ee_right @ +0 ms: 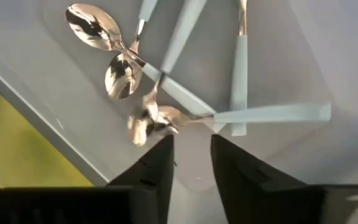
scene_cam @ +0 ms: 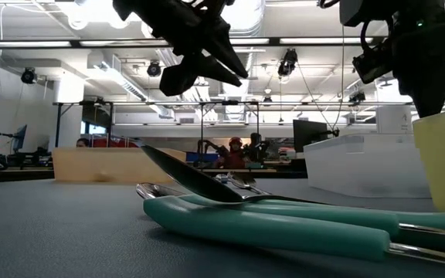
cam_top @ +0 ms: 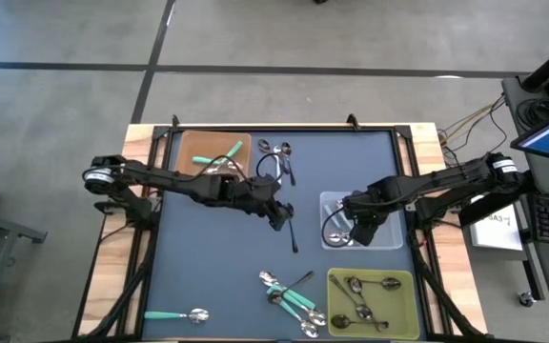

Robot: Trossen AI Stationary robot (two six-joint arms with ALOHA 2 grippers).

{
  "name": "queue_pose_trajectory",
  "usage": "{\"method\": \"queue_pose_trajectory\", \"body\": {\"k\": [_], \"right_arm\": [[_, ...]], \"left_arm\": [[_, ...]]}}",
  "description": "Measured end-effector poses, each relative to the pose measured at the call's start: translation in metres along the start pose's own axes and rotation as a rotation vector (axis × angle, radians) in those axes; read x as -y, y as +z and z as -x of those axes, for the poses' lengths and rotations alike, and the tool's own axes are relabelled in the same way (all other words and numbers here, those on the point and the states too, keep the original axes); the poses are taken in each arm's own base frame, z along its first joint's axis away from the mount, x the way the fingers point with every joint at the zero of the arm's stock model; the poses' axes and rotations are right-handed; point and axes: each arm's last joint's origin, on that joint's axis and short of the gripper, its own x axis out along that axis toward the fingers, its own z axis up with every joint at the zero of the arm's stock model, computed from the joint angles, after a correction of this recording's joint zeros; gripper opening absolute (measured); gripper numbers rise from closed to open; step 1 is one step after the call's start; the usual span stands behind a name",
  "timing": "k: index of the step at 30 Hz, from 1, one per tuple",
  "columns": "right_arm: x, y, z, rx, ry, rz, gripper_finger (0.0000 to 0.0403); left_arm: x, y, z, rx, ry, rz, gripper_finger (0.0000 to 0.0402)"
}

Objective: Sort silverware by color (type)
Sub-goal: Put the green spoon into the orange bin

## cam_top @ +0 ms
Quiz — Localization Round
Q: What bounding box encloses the blue-grey table mat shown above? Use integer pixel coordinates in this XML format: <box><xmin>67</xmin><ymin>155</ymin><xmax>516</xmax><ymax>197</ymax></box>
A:
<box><xmin>141</xmin><ymin>129</ymin><xmax>429</xmax><ymax>341</ymax></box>

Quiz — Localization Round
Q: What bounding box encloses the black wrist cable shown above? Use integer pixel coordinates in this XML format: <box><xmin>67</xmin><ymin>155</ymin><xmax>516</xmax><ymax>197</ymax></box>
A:
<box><xmin>193</xmin><ymin>151</ymin><xmax>285</xmax><ymax>188</ymax></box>
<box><xmin>320</xmin><ymin>205</ymin><xmax>352</xmax><ymax>250</ymax></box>

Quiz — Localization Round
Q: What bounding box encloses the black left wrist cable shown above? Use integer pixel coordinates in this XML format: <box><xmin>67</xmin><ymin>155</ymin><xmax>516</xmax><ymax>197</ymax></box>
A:
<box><xmin>193</xmin><ymin>151</ymin><xmax>285</xmax><ymax>188</ymax></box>

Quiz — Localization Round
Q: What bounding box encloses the grey equipment cart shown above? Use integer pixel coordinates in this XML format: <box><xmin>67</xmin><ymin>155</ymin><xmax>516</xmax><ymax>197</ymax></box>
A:
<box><xmin>500</xmin><ymin>74</ymin><xmax>549</xmax><ymax>310</ymax></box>

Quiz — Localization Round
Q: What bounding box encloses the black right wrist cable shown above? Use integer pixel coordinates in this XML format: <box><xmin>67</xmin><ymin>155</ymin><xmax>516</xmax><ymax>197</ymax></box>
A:
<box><xmin>320</xmin><ymin>205</ymin><xmax>352</xmax><ymax>250</ymax></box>

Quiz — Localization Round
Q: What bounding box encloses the yellow floor cable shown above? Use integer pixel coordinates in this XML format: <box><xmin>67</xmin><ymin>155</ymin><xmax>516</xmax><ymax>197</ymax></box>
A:
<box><xmin>438</xmin><ymin>94</ymin><xmax>507</xmax><ymax>144</ymax></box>

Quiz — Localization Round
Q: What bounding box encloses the white paper sheet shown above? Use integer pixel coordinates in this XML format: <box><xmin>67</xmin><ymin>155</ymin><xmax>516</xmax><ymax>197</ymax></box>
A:
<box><xmin>468</xmin><ymin>202</ymin><xmax>527</xmax><ymax>252</ymax></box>

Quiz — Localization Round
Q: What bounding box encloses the black metal table frame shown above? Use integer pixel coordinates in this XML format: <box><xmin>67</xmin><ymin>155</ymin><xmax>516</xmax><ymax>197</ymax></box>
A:
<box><xmin>71</xmin><ymin>112</ymin><xmax>483</xmax><ymax>343</ymax></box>

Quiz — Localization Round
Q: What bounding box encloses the clear plastic bin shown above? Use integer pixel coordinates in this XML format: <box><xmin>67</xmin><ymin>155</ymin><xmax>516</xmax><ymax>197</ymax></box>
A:
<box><xmin>319</xmin><ymin>190</ymin><xmax>405</xmax><ymax>252</ymax></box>

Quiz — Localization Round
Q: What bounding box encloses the coiled black cable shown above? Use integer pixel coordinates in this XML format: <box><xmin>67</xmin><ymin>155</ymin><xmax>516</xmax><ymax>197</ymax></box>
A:
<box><xmin>515</xmin><ymin>97</ymin><xmax>549</xmax><ymax>131</ymax></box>

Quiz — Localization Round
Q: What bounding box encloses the orange plastic bin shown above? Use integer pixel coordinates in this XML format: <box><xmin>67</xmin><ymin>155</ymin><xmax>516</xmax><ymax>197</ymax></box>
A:
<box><xmin>174</xmin><ymin>130</ymin><xmax>254</xmax><ymax>188</ymax></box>

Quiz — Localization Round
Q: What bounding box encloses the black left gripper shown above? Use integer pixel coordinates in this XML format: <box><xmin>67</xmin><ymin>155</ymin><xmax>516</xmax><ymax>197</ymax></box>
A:
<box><xmin>230</xmin><ymin>175</ymin><xmax>292</xmax><ymax>233</ymax></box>

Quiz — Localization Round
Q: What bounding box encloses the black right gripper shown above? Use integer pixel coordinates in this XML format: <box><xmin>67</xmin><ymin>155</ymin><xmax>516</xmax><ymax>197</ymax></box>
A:
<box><xmin>342</xmin><ymin>177</ymin><xmax>405</xmax><ymax>248</ymax></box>

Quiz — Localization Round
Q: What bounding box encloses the yellow-green plastic bin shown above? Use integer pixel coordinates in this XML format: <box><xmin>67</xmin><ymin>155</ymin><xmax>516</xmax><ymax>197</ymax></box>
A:
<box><xmin>326</xmin><ymin>267</ymin><xmax>421</xmax><ymax>341</ymax></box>

